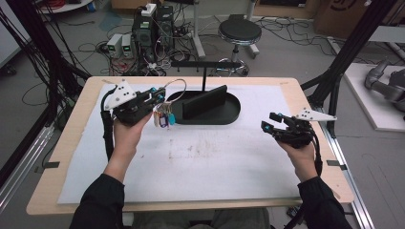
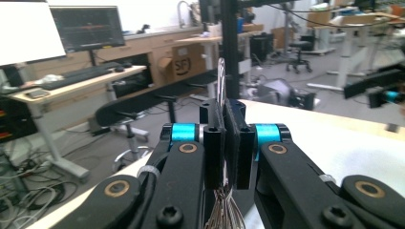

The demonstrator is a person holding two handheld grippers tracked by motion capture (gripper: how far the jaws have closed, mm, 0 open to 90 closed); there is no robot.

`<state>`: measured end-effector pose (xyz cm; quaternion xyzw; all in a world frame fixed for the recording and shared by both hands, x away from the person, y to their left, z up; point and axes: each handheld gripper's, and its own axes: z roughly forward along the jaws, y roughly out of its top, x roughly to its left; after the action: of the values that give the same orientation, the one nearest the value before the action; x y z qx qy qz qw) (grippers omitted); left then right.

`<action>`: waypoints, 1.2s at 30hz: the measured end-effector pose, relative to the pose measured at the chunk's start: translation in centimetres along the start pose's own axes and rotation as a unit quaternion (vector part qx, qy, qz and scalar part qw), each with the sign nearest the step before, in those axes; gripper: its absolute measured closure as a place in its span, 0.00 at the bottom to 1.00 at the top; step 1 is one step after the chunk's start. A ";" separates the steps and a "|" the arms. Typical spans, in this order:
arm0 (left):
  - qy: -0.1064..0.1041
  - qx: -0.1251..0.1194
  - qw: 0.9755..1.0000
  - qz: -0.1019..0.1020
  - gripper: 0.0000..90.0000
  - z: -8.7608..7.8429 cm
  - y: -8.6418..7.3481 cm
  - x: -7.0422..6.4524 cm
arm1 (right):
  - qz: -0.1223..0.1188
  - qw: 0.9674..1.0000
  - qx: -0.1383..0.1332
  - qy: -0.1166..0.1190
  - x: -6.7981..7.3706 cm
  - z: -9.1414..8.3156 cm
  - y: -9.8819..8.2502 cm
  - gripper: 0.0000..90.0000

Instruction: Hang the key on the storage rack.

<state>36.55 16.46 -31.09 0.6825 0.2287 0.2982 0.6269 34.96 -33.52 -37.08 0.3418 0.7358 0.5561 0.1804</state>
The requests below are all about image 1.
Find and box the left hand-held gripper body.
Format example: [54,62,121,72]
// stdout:
[103,79,157,127]

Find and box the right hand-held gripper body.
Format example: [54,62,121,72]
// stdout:
[273,107,338,150]

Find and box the key ring with coloured tags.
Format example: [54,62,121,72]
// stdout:
[152,78,188,129]

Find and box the black oval tray with hanger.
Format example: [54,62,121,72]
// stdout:
[164,60,242,126]

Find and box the black rectangular wallet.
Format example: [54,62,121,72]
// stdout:
[181,84,229,120]

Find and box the person's right hand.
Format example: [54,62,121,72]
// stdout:
[276,141,319,183]

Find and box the person's left hand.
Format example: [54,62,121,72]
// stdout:
[111,113,153,158]

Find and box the black tape piece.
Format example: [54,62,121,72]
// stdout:
[42,160,61,170]
[326,159,349,171]

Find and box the white power supply box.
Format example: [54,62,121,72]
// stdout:
[121,33,135,59]
[106,32,124,59]

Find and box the black computer tower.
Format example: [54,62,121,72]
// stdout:
[155,5,175,50]
[131,12,158,63]

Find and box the white desk leg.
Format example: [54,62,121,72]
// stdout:
[246,0,261,59]
[190,0,207,60]

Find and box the white paper mat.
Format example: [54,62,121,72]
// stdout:
[57,83,302,205]

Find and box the black device under table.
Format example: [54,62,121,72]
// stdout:
[286,205,304,220]

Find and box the white platform board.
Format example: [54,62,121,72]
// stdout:
[343,62,405,134]

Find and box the white power adapter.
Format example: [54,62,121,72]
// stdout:
[140,3,158,18]

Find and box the black round stool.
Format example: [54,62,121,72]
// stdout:
[217,16,263,77]

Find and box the cardboard box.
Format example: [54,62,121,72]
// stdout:
[312,0,372,40]

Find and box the white round table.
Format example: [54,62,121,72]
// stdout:
[37,0,94,14]

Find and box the white board panel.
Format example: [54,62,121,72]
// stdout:
[0,5,32,70]

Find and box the right hand-held gripper cable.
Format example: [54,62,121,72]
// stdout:
[309,129,324,177]

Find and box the hand-held gripper cable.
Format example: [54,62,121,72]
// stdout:
[100,85,117,162]
[309,129,324,177]

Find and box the tangle of floor cables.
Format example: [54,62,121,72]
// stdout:
[75,6,200,77]

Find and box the left hand-held gripper cable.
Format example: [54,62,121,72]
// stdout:
[100,85,117,162]

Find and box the aluminium rail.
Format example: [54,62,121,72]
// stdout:
[312,104,376,229]
[0,123,55,211]

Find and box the black frame post with cables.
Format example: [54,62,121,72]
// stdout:
[0,0,92,127]

